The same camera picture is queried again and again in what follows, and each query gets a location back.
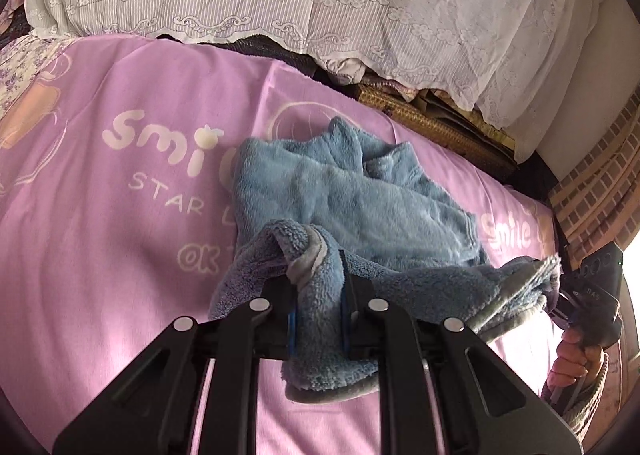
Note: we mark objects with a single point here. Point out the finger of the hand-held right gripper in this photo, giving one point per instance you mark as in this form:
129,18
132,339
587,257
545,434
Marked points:
562,307

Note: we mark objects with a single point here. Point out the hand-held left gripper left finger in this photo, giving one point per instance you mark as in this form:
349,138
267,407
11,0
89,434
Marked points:
291,330

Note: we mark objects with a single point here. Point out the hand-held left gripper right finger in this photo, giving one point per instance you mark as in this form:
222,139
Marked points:
345,330

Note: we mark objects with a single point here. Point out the blue fleece jacket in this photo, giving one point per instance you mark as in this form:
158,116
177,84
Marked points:
360,195

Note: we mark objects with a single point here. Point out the person's right hand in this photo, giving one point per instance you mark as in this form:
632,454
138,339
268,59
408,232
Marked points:
572,357

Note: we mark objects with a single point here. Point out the brown checked curtain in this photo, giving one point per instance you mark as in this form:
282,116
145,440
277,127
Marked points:
600,185

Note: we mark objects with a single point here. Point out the purple printed bed sheet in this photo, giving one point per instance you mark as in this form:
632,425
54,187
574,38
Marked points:
125,235

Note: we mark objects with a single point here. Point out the brown woven mat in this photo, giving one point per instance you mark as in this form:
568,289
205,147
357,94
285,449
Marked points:
450,130

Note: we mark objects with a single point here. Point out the white purple floral cloth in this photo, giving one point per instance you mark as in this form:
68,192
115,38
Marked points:
20,70

